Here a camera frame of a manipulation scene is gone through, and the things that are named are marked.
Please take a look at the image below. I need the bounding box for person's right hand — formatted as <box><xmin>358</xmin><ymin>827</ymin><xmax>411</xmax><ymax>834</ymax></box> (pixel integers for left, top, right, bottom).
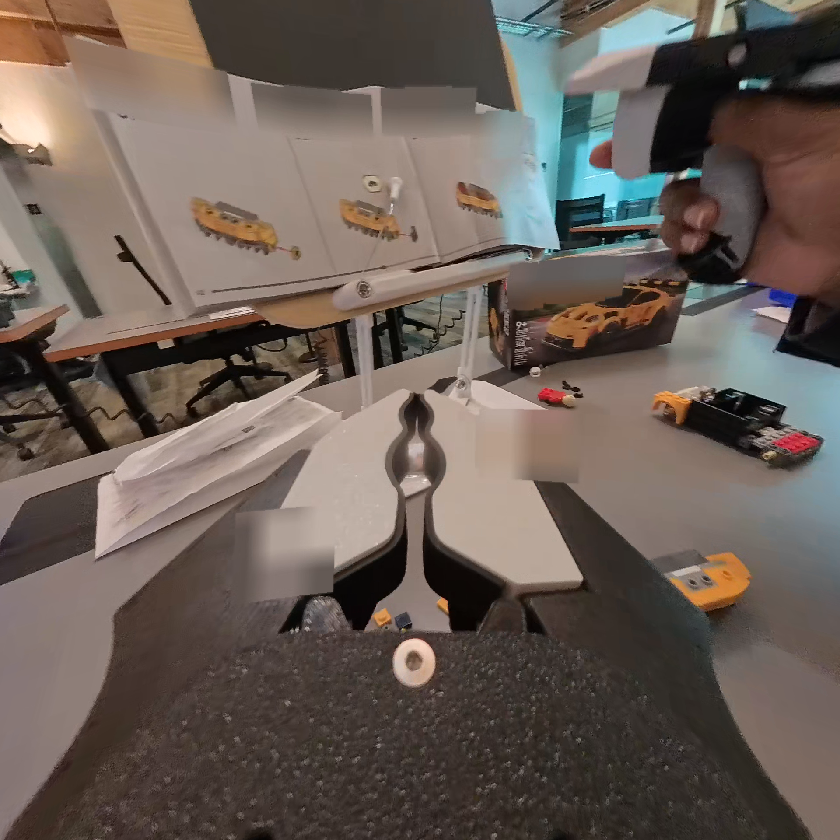
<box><xmin>658</xmin><ymin>80</ymin><xmax>840</xmax><ymax>299</ymax></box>

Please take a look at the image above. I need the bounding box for black lego set box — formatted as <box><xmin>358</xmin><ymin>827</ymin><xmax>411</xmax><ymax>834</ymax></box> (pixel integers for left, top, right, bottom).
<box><xmin>487</xmin><ymin>252</ymin><xmax>690</xmax><ymax>375</ymax></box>

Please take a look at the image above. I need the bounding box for white printed paper bag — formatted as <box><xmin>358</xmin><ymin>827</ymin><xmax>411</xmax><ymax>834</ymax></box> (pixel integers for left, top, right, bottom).
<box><xmin>94</xmin><ymin>369</ymin><xmax>343</xmax><ymax>560</ymax></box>

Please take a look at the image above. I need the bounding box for black panel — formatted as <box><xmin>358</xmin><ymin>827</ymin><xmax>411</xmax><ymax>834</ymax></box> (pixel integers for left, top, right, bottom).
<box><xmin>190</xmin><ymin>0</ymin><xmax>519</xmax><ymax>111</ymax></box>

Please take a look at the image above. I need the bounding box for brown top desk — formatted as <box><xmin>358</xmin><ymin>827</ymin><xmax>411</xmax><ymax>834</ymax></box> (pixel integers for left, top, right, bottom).
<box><xmin>0</xmin><ymin>302</ymin><xmax>343</xmax><ymax>455</ymax></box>

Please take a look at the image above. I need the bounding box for lego instruction booklet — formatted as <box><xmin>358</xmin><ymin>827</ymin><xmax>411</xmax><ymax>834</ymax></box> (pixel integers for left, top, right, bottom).
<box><xmin>98</xmin><ymin>108</ymin><xmax>562</xmax><ymax>312</ymax></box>

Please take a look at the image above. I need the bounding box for black office chair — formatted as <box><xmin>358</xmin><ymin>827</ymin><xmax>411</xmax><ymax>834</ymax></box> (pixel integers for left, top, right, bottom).
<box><xmin>185</xmin><ymin>344</ymin><xmax>293</xmax><ymax>421</ymax></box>

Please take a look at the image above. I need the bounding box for orange lego bumper assembly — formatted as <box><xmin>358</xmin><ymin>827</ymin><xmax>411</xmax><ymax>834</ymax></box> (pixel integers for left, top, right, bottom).
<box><xmin>650</xmin><ymin>550</ymin><xmax>753</xmax><ymax>614</ymax></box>

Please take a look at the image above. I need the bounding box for black lego car chassis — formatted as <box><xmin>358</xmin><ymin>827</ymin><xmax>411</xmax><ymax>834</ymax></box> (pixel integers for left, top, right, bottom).
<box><xmin>651</xmin><ymin>386</ymin><xmax>826</xmax><ymax>469</ymax></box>

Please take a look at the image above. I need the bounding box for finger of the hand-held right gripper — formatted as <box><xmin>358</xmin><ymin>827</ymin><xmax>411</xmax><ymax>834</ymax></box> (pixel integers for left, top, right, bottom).
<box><xmin>612</xmin><ymin>87</ymin><xmax>668</xmax><ymax>180</ymax></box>
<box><xmin>566</xmin><ymin>47</ymin><xmax>658</xmax><ymax>96</ymax></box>

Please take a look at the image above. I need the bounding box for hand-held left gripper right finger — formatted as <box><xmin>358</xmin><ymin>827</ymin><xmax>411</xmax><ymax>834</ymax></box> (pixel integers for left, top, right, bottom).
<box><xmin>419</xmin><ymin>390</ymin><xmax>586</xmax><ymax>632</ymax></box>

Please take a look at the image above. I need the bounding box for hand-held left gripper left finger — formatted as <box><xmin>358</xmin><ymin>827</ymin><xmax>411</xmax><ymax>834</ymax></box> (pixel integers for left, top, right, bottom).
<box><xmin>281</xmin><ymin>388</ymin><xmax>413</xmax><ymax>627</ymax></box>

